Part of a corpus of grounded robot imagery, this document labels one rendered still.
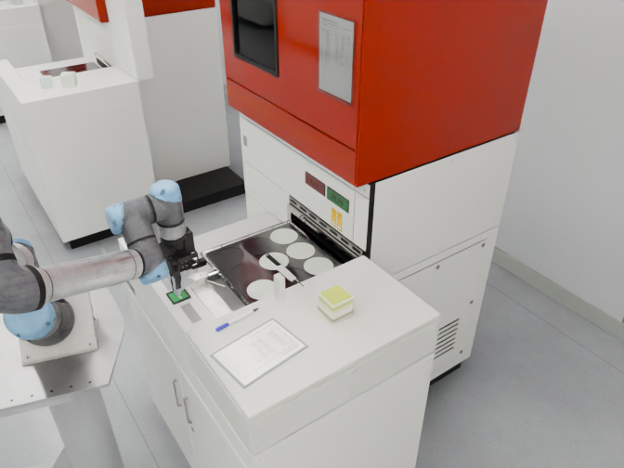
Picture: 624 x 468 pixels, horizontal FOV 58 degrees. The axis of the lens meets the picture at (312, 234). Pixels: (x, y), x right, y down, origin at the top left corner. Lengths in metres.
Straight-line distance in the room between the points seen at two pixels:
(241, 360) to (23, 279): 0.56
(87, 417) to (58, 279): 0.83
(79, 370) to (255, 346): 0.54
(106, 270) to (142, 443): 1.36
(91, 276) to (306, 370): 0.56
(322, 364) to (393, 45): 0.85
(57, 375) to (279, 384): 0.68
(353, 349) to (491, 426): 1.27
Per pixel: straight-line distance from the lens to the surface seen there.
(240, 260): 1.92
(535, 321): 3.21
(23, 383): 1.80
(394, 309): 1.63
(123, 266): 1.39
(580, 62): 2.94
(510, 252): 3.47
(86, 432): 2.07
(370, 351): 1.50
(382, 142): 1.66
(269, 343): 1.51
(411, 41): 1.61
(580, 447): 2.73
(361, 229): 1.79
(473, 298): 2.49
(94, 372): 1.75
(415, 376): 1.74
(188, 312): 1.65
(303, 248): 1.96
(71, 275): 1.30
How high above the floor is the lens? 2.03
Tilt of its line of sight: 34 degrees down
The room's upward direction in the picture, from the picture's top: straight up
